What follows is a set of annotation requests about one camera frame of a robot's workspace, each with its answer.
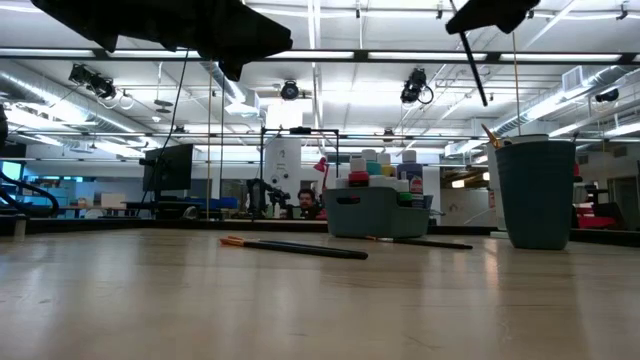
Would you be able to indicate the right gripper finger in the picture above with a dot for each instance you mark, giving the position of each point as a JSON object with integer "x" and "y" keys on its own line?
{"x": 485, "y": 17}

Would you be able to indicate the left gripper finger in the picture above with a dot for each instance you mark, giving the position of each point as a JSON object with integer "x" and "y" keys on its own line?
{"x": 245, "y": 40}

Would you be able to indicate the thin black paintbrush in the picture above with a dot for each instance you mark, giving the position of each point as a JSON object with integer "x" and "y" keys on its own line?
{"x": 473, "y": 70}

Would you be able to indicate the large blue paint bottle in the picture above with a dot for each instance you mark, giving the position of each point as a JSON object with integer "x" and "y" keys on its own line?
{"x": 410, "y": 167}

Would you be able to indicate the small red paint bottle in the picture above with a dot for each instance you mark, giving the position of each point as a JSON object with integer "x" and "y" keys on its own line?
{"x": 358, "y": 177}

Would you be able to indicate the large turquoise paint bottle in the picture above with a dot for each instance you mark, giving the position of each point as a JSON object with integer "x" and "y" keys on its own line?
{"x": 372, "y": 165}

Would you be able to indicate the large yellow paint bottle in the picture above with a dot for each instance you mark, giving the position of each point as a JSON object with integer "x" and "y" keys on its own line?
{"x": 387, "y": 170}

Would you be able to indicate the small green paint bottle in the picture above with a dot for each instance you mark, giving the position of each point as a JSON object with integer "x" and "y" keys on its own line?
{"x": 405, "y": 199}

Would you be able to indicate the black paintbrush orange ferrule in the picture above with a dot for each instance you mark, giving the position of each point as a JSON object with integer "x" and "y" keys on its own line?
{"x": 310, "y": 250}

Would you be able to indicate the black paintbrush yellow ferrule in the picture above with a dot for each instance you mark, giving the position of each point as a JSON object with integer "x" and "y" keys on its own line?
{"x": 430, "y": 244}

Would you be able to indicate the black background robot arm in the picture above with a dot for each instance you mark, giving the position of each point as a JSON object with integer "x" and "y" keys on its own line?
{"x": 257, "y": 197}

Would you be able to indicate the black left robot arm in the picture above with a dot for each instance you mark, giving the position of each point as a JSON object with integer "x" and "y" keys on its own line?
{"x": 75, "y": 15}

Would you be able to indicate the black ceiling fixture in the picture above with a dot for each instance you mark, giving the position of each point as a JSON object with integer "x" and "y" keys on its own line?
{"x": 92, "y": 82}
{"x": 607, "y": 95}

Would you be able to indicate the black monitor on stand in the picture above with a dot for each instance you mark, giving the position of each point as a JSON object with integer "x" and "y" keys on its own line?
{"x": 170, "y": 167}

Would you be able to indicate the red desk lamp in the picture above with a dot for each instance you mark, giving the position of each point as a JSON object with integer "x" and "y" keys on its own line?
{"x": 321, "y": 166}

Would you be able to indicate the person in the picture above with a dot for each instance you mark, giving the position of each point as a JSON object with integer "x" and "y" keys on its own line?
{"x": 307, "y": 200}

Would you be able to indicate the dark teal plastic cup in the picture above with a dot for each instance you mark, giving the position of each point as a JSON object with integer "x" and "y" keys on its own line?
{"x": 536, "y": 200}

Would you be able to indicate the grey-teal plastic caddy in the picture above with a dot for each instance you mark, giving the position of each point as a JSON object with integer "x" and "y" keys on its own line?
{"x": 375, "y": 220}

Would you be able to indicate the red chair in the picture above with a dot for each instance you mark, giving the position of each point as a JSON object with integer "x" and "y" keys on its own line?
{"x": 597, "y": 222}

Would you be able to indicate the black overhead camera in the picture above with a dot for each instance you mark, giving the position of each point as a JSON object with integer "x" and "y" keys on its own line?
{"x": 289, "y": 91}

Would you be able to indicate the black background station frame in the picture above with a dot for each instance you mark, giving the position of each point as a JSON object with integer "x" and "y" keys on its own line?
{"x": 261, "y": 170}

